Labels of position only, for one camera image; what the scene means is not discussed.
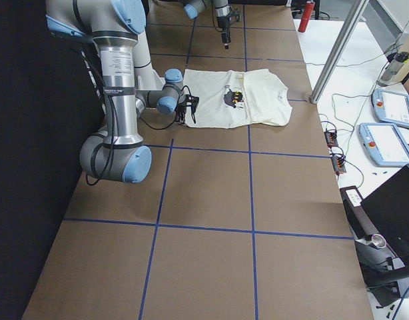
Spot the clear water bottle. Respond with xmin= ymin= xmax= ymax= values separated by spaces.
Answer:
xmin=378 ymin=51 xmax=409 ymax=87

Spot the black orange connector box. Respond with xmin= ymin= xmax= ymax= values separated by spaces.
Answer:
xmin=324 ymin=130 xmax=339 ymax=148

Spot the aluminium frame post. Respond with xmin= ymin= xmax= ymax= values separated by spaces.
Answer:
xmin=309 ymin=0 xmax=369 ymax=104

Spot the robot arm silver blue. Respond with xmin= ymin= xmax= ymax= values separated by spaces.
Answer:
xmin=179 ymin=0 xmax=239 ymax=50
xmin=46 ymin=1 xmax=192 ymax=183

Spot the far teach pendant tablet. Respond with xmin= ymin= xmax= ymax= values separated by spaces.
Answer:
xmin=372 ymin=88 xmax=409 ymax=129

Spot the teach pendant tablet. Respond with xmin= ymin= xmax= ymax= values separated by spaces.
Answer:
xmin=372 ymin=88 xmax=409 ymax=129
xmin=358 ymin=123 xmax=409 ymax=167

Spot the black laptop monitor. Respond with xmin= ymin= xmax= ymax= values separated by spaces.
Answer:
xmin=361 ymin=165 xmax=409 ymax=264

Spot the near teach pendant tablet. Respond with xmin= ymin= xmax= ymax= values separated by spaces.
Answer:
xmin=358 ymin=123 xmax=409 ymax=167

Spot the cream long-sleeve cat shirt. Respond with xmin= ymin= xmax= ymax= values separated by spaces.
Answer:
xmin=184 ymin=69 xmax=292 ymax=129

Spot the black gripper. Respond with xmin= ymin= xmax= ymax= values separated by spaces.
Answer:
xmin=175 ymin=103 xmax=187 ymax=124
xmin=214 ymin=8 xmax=231 ymax=49

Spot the red cylinder bottle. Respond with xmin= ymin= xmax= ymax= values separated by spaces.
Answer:
xmin=298 ymin=0 xmax=315 ymax=33

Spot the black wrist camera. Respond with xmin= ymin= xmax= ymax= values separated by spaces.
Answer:
xmin=229 ymin=8 xmax=240 ymax=24
xmin=185 ymin=94 xmax=199 ymax=124

